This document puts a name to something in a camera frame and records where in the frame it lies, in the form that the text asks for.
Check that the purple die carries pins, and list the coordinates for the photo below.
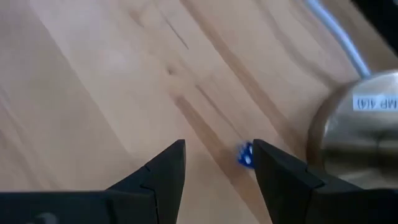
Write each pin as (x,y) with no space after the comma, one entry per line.
(244,155)

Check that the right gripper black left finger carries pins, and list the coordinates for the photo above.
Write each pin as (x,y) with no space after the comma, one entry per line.
(164,180)

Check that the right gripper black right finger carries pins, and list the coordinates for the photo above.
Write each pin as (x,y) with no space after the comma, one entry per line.
(280,180)

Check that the white globe lamp metal base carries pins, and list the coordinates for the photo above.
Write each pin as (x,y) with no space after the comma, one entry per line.
(357,140)

